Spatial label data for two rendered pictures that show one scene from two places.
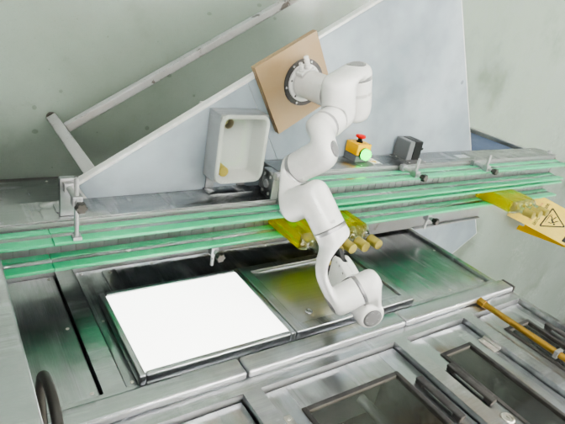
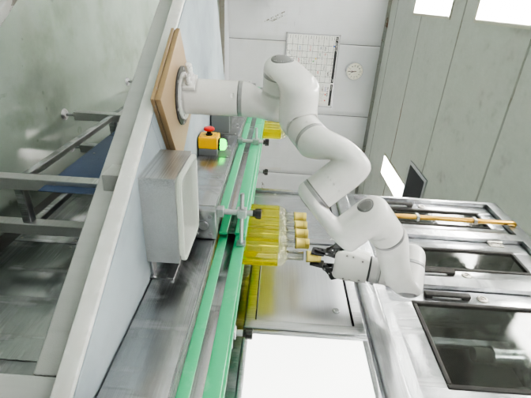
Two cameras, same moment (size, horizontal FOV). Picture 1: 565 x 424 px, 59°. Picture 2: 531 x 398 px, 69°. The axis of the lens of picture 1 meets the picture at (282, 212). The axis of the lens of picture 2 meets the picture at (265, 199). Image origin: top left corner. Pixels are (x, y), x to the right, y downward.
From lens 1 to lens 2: 1.09 m
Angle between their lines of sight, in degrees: 46
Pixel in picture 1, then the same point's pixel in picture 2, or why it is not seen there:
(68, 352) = not seen: outside the picture
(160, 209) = (182, 345)
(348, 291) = (419, 274)
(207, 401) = not seen: outside the picture
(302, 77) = (194, 91)
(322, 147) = (366, 163)
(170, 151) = (124, 266)
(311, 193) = (386, 213)
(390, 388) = (428, 315)
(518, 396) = (445, 257)
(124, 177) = (101, 347)
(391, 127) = not seen: hidden behind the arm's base
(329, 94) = (306, 103)
